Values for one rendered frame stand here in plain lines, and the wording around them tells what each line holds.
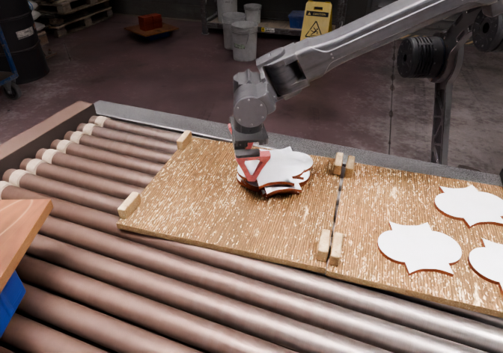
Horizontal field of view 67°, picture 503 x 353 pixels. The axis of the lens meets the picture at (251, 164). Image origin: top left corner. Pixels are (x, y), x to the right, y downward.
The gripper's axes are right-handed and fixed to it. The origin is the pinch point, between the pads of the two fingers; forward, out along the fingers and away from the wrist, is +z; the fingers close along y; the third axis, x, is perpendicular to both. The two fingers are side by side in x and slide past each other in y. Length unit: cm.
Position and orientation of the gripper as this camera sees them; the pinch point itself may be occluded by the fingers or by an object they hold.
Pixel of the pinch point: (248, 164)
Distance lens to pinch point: 81.6
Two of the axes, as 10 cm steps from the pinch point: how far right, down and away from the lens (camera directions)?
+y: 1.6, 5.6, -8.1
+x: 9.9, -0.8, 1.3
